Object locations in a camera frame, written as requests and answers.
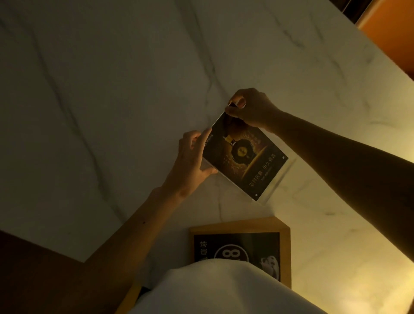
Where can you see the wooden framed black sign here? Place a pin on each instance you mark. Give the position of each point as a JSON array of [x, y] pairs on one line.
[[241, 244]]

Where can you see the person's right hand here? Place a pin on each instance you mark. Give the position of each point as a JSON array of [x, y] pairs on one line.
[[258, 108]]

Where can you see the person's left forearm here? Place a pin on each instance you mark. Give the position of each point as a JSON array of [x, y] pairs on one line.
[[129, 239]]

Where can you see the person's right forearm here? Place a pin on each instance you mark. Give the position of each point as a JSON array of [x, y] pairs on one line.
[[349, 174]]

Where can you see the person's left thumb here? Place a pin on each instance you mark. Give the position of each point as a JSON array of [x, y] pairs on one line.
[[209, 171]]

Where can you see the person's right thumb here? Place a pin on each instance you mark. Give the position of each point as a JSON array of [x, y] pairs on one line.
[[233, 112]]

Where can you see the dark chair frame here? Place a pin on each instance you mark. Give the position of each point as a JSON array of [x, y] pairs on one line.
[[351, 8]]

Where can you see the light wooden board edge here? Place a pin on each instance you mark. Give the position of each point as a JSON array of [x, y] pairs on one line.
[[127, 300]]

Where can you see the orange chair seat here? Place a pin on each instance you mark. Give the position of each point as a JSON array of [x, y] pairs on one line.
[[391, 32]]

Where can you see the person's left hand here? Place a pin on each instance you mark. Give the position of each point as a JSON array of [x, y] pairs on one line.
[[187, 168]]

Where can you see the acrylic sign holder dark poster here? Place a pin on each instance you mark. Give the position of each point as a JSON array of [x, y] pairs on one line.
[[255, 161]]

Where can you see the person's white shirt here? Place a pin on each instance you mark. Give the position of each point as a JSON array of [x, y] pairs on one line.
[[223, 291]]

